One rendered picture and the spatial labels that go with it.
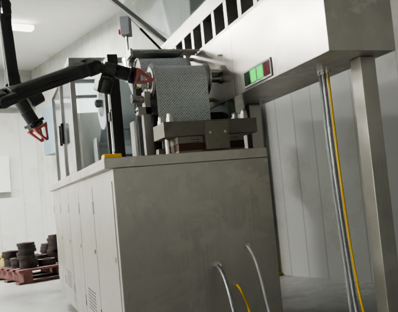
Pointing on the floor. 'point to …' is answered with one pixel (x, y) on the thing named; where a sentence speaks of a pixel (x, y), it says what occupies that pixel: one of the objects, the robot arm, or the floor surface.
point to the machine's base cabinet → (169, 238)
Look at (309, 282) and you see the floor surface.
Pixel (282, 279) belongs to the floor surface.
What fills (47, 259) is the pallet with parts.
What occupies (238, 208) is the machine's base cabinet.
